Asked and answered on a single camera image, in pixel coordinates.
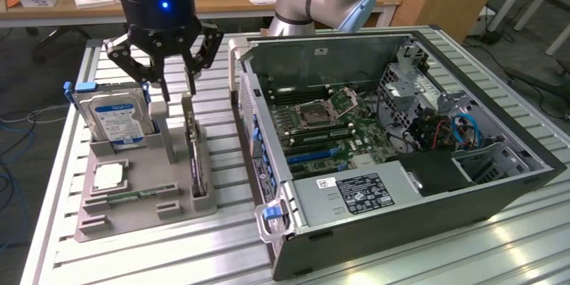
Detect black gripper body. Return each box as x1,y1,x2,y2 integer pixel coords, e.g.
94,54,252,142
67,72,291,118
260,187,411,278
111,0,202,59

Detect green graphics card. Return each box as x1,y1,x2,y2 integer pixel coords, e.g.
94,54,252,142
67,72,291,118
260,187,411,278
179,91,211,199

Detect hard disk with blue carrier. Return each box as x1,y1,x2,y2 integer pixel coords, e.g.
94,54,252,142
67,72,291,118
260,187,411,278
62,79,155,152

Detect wooden desk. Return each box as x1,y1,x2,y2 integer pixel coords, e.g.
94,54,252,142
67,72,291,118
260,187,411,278
0,0,402,37

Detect black chair base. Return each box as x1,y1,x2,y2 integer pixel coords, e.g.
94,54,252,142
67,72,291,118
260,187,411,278
25,26,92,64
502,64,570,99

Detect CPU socket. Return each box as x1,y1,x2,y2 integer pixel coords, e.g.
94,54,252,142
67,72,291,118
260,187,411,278
296,101,345,129

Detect grey parts rack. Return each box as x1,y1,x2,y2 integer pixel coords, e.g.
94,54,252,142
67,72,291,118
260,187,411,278
74,93,219,244

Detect silver CPU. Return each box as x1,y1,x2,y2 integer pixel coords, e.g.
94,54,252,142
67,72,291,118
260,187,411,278
92,164,128,190

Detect metal socket cover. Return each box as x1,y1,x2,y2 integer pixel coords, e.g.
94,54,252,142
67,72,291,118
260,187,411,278
327,86,363,114

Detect dark green RAM stick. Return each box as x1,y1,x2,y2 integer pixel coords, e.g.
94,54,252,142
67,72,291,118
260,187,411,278
288,126,353,146

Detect blue expansion slot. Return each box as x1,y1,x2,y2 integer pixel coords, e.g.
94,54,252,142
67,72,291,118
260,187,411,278
286,151,335,165

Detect green motherboard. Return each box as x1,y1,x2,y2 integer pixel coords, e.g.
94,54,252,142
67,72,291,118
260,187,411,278
264,74,402,182

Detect metal disk bay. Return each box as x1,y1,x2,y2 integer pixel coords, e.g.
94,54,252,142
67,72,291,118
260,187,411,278
378,61,447,126

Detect silver chipset heatsink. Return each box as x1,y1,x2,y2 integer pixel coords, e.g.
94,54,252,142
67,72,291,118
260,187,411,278
350,155,377,168

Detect blue case latch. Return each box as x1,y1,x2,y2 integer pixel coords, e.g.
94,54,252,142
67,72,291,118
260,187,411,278
260,207,286,222

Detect grey power supply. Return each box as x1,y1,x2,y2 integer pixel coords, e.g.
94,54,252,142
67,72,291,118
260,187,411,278
282,159,423,230

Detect black plastic shroud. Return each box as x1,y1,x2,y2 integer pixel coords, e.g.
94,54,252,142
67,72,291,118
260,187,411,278
385,150,475,198

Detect black power adapter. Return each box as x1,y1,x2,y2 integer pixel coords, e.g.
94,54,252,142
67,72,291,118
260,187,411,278
478,30,507,46

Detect black open PC case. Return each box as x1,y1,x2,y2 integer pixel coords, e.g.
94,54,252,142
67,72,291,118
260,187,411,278
226,29,567,282

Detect white floor cable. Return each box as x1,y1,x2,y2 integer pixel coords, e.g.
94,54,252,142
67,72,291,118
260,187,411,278
0,104,71,125

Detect blue floor cable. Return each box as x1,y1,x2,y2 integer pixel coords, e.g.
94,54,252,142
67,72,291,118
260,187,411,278
0,121,39,252

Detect blue wire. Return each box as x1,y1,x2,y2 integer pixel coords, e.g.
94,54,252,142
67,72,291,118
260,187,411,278
449,113,485,150

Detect white table frame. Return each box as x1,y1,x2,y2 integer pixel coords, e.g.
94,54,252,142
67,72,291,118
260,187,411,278
487,0,570,56

